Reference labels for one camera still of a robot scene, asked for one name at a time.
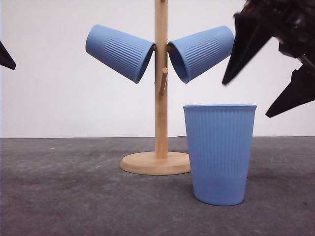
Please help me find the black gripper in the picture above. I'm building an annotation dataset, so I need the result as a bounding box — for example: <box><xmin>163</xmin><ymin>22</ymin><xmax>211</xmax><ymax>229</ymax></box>
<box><xmin>222</xmin><ymin>0</ymin><xmax>315</xmax><ymax>117</ymax></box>

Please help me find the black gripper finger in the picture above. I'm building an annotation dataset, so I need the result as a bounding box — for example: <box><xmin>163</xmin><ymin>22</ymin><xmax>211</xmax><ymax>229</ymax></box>
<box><xmin>0</xmin><ymin>41</ymin><xmax>17</xmax><ymax>71</ymax></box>

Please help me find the blue ribbed cup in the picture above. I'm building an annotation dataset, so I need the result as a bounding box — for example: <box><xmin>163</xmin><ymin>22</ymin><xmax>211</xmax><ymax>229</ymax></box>
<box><xmin>86</xmin><ymin>25</ymin><xmax>155</xmax><ymax>84</ymax></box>
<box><xmin>183</xmin><ymin>104</ymin><xmax>257</xmax><ymax>206</ymax></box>
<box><xmin>167</xmin><ymin>26</ymin><xmax>235</xmax><ymax>83</ymax></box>

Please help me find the wooden cup tree stand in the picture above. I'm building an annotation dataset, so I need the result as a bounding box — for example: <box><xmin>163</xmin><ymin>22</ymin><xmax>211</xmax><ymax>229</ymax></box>
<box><xmin>120</xmin><ymin>0</ymin><xmax>191</xmax><ymax>176</ymax></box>

